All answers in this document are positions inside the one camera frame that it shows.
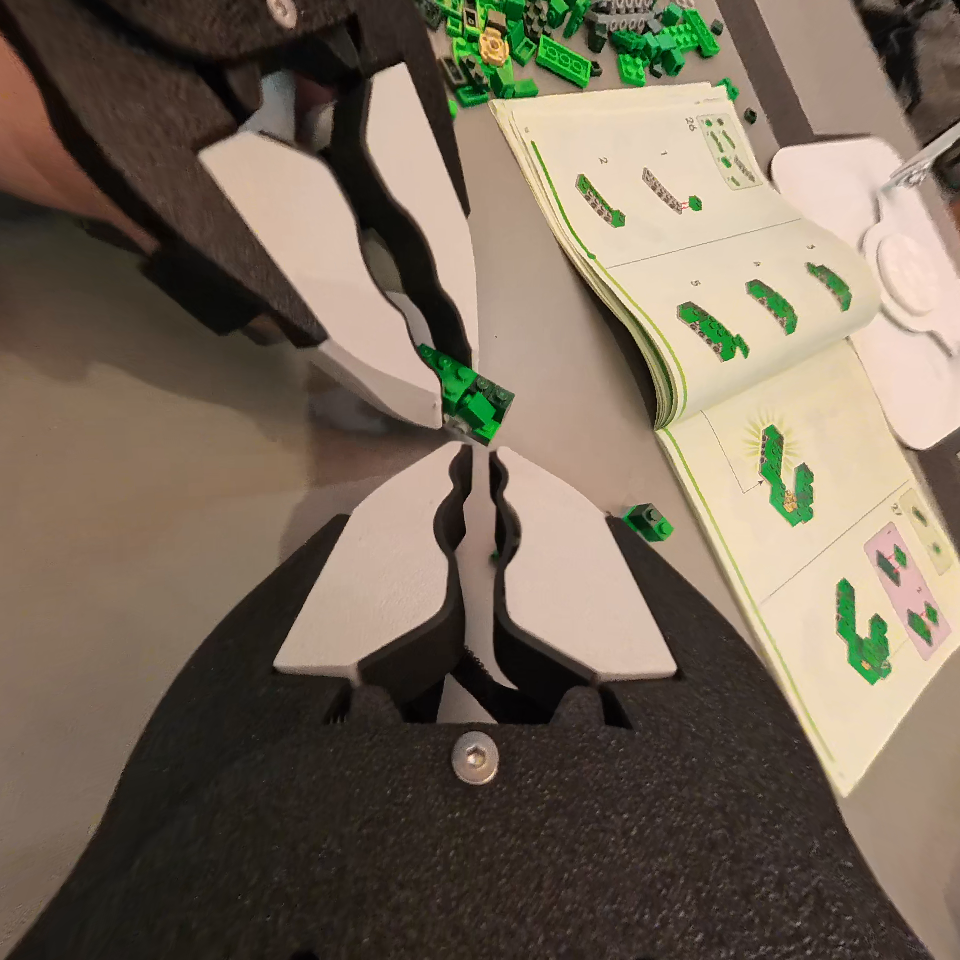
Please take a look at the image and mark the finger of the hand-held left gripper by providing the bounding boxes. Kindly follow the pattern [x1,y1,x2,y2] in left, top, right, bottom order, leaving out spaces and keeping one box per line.
[332,62,483,370]
[197,129,447,436]

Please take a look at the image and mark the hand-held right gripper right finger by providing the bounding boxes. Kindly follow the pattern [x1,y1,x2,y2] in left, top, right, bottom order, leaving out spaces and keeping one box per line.
[487,446,681,717]

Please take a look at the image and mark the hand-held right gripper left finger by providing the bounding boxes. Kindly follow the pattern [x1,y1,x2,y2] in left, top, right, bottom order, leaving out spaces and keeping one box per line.
[273,441,475,706]

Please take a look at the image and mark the small green brick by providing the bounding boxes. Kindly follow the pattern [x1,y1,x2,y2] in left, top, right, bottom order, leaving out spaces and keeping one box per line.
[622,504,675,543]

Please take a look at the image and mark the green brick assembly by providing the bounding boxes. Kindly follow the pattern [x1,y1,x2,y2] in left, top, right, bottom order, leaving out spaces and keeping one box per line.
[418,343,517,440]

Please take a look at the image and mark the person's left hand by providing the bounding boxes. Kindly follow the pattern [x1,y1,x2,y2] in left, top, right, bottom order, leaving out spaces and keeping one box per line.
[0,37,159,250]

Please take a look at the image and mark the pile of green bricks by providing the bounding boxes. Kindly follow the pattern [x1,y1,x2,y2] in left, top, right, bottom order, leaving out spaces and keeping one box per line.
[423,0,760,127]

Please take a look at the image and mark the open instruction booklet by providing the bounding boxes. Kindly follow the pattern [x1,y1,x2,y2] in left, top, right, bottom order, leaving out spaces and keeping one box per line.
[491,81,960,798]

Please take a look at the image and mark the white flower-shaped tray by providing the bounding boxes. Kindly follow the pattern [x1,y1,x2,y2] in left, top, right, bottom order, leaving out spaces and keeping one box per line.
[771,137,960,451]

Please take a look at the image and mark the clear plastic piece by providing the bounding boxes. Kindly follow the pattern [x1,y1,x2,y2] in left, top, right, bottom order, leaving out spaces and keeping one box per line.
[888,118,960,190]

